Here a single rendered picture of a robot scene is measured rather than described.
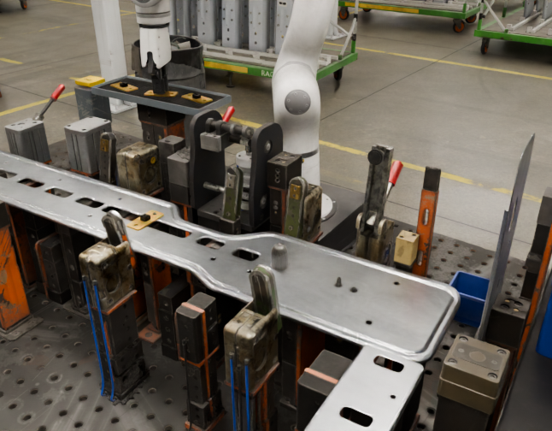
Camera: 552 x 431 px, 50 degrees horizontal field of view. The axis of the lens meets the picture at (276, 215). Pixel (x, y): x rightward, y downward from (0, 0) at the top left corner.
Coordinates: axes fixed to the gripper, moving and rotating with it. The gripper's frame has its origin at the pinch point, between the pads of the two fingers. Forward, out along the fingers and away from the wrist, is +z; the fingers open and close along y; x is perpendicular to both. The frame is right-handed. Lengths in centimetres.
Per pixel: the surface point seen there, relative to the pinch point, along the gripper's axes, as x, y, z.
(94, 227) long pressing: -0.8, 43.4, 18.5
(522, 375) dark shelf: 80, 77, 16
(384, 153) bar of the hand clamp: 59, 42, -2
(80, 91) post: -26.7, -6.9, 5.5
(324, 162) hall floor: 23, -227, 119
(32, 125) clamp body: -37.4, 2.9, 12.6
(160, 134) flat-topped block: -0.1, 3.3, 12.7
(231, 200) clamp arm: 26.6, 32.4, 15.2
